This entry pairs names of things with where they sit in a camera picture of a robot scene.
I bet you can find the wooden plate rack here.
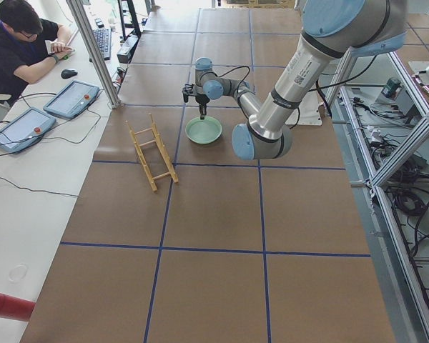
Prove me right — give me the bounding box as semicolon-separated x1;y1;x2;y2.
125;114;179;192

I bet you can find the red cylinder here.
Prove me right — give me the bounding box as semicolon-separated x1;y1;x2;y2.
0;293;35;322

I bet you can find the light green ceramic plate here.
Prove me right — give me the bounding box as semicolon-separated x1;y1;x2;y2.
185;116;222;144

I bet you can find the far teach pendant tablet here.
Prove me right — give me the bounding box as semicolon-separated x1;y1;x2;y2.
43;80;100;119

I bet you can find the person in black shirt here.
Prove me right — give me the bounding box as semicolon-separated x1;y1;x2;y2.
0;1;72;106

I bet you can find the teach pendant tablet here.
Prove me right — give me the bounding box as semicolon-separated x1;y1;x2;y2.
43;80;100;119
0;107;56;154

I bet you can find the aluminium frame rail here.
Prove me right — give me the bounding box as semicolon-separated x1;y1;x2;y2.
321;44;429;342

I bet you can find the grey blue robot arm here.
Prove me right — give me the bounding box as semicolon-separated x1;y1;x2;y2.
183;0;408;160

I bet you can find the black keyboard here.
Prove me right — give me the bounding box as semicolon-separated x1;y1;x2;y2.
92;28;112;60

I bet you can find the black computer mouse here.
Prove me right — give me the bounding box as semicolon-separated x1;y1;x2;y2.
60;69;78;79

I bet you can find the brown paper table cover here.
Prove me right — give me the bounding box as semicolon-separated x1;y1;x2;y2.
22;9;395;342

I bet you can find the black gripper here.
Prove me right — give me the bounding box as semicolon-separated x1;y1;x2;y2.
195;94;209;120

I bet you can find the near teach pendant tablet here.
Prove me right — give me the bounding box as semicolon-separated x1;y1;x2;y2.
0;107;56;154

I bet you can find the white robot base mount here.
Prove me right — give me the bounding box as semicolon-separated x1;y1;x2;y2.
285;91;322;126

